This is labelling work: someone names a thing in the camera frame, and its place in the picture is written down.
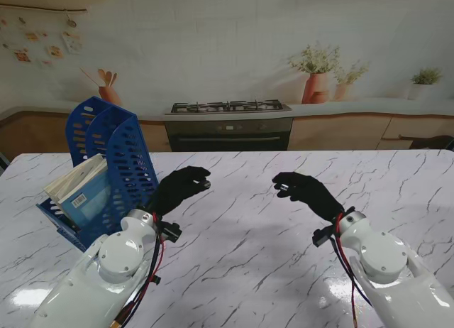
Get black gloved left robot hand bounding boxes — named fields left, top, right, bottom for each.
left=147, top=165, right=213, bottom=218

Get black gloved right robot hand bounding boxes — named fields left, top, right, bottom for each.
left=271, top=171, right=345, bottom=223

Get light blue book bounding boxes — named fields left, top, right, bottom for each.
left=56, top=168, right=113, bottom=233

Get yellow and white book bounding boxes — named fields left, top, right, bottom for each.
left=43, top=154, right=107, bottom=208

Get blue perforated plastic file rack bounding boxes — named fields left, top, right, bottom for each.
left=36, top=96, right=160, bottom=253

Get dark built-in oven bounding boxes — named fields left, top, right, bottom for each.
left=165, top=117, right=294, bottom=152

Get gas stove hob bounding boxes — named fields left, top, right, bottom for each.
left=163, top=99, right=294, bottom=116

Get plant in terracotta vase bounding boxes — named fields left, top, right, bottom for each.
left=287, top=42, right=341, bottom=104

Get plant in pale pink vase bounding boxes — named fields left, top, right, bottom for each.
left=333, top=60, right=372, bottom=102

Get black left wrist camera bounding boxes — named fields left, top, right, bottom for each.
left=161, top=221, right=182, bottom=243

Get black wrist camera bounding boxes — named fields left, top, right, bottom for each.
left=311, top=226, right=336, bottom=247
left=161, top=221, right=182, bottom=243

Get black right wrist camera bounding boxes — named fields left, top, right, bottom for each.
left=311, top=226, right=336, bottom=247

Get left arm red black cables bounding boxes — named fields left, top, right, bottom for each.
left=113, top=214, right=171, bottom=328

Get arm red black cables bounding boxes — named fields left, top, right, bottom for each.
left=331, top=214, right=377, bottom=324
left=113, top=214, right=171, bottom=328

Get right arm red black cables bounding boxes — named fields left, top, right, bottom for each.
left=331, top=214, right=377, bottom=324

